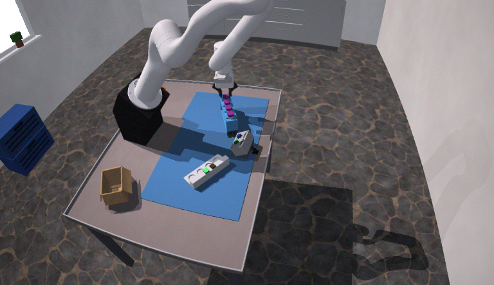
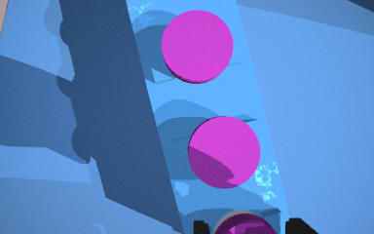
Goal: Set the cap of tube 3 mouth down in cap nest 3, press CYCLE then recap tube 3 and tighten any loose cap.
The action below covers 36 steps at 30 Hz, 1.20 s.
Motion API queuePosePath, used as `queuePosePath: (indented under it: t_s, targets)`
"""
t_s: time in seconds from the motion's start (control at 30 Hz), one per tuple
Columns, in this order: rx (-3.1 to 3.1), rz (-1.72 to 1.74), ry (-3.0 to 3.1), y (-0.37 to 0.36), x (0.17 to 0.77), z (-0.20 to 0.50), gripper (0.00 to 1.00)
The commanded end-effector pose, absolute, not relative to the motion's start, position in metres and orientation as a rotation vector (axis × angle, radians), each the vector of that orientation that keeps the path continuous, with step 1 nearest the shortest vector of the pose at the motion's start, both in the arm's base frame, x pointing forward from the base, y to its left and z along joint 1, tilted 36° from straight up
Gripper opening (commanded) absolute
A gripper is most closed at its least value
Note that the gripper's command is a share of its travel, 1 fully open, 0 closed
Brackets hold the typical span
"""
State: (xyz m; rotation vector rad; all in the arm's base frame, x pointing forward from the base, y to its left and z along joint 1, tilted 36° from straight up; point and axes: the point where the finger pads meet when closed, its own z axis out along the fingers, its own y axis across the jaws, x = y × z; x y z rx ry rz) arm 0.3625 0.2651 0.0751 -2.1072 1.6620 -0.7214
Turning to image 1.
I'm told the grey control panel with blue and green buttons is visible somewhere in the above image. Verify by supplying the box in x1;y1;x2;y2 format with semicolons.
230;130;259;159

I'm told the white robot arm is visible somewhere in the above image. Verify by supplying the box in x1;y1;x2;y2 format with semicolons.
128;0;275;109

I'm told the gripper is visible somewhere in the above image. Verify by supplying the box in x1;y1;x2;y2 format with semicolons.
212;70;238;98

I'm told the open brown cardboard box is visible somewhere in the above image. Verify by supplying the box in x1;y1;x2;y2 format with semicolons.
100;166;132;206

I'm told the blue flat mat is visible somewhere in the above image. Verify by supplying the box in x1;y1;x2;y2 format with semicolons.
140;92;269;221

